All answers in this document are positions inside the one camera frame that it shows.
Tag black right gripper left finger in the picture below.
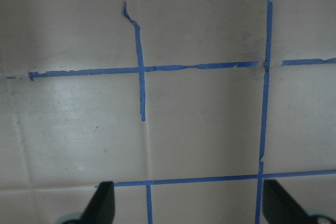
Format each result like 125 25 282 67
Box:
81 182 115 224

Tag brown paper table cover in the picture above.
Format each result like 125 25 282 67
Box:
1 0 335 223

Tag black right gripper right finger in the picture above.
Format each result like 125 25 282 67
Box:
262 179 316 224

